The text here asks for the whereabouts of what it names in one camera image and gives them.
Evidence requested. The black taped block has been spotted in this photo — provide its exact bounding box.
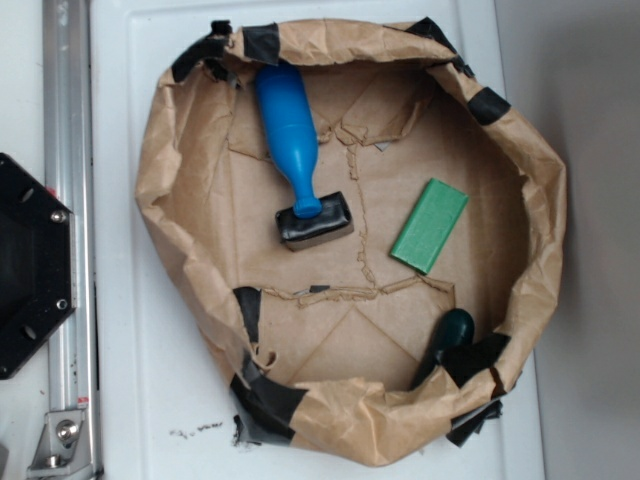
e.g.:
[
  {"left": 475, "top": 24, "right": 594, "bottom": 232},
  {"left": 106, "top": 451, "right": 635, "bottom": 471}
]
[{"left": 275, "top": 192, "right": 354, "bottom": 251}]

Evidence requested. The green rectangular block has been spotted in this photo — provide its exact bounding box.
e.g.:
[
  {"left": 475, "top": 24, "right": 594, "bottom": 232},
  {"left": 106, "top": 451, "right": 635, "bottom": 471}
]
[{"left": 390, "top": 178, "right": 469, "bottom": 275}]

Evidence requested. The brown paper bag bin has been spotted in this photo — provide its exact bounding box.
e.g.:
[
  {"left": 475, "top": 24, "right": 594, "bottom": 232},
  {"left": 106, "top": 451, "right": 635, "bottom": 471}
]
[{"left": 135, "top": 19, "right": 567, "bottom": 467}]

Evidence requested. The blue plastic bottle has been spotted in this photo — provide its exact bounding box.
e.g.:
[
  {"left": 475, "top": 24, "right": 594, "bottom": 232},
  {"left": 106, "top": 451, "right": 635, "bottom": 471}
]
[{"left": 255, "top": 63, "right": 322, "bottom": 219}]

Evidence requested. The dark green bottle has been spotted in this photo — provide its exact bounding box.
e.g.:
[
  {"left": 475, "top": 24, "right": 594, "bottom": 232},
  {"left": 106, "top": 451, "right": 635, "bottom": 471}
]
[{"left": 409, "top": 308, "right": 475, "bottom": 390}]

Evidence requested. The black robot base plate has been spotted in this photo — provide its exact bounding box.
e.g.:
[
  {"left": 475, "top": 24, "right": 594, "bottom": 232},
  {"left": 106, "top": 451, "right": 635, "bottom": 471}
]
[{"left": 1, "top": 154, "right": 75, "bottom": 380}]

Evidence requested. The aluminium extrusion rail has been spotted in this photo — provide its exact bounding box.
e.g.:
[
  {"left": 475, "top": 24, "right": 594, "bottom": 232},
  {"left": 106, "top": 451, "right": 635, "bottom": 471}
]
[{"left": 42, "top": 1, "right": 104, "bottom": 479}]

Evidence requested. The metal corner bracket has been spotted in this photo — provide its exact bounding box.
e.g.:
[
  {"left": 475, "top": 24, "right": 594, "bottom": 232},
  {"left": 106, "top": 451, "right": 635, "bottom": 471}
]
[{"left": 26, "top": 409, "right": 91, "bottom": 479}]

